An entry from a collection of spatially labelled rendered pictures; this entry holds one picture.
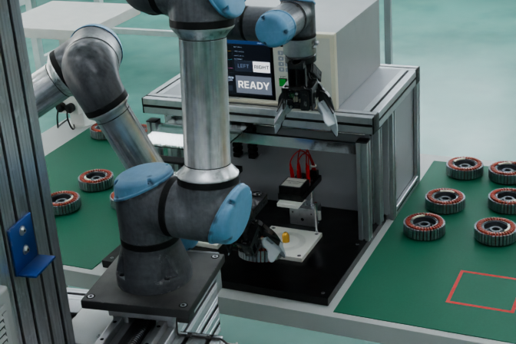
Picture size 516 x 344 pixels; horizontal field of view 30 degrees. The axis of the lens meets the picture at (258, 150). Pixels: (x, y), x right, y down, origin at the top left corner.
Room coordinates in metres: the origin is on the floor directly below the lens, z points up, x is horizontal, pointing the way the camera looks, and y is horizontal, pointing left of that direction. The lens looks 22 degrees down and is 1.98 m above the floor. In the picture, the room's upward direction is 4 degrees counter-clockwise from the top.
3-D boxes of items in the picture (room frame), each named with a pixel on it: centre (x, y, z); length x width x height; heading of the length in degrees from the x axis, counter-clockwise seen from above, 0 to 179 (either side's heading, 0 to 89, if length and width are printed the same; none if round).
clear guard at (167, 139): (2.39, 0.16, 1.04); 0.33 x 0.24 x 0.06; 154
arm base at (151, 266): (1.69, 0.22, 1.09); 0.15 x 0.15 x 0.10
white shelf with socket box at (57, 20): (3.24, 0.62, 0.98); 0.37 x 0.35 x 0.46; 64
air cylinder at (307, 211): (2.41, -0.12, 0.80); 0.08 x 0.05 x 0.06; 64
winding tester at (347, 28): (2.61, -0.10, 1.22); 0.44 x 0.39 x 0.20; 64
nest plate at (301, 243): (2.28, -0.06, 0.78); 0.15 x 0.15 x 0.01; 64
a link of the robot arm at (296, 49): (2.08, -0.11, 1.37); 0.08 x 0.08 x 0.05
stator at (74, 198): (2.66, 0.60, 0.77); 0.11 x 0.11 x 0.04
